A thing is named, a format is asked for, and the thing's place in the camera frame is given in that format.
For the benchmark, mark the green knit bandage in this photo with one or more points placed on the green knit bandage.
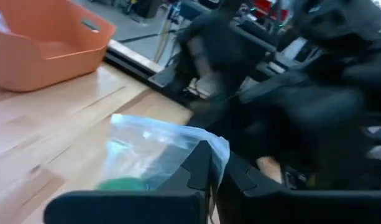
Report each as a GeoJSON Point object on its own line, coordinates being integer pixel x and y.
{"type": "Point", "coordinates": [125, 184]}

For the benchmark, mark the black table side rail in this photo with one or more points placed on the black table side rail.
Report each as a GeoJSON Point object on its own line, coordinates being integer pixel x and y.
{"type": "Point", "coordinates": [137, 67]}

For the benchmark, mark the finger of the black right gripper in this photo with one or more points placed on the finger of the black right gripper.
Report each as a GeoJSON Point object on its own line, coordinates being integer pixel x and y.
{"type": "Point", "coordinates": [227, 130]}

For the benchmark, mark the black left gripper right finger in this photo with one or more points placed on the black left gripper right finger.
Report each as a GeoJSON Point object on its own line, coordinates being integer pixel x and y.
{"type": "Point", "coordinates": [302, 208]}

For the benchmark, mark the orange plastic tub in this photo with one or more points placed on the orange plastic tub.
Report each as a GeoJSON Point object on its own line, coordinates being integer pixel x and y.
{"type": "Point", "coordinates": [44, 46]}

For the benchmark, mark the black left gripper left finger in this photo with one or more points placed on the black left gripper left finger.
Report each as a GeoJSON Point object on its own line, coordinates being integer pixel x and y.
{"type": "Point", "coordinates": [122, 208]}

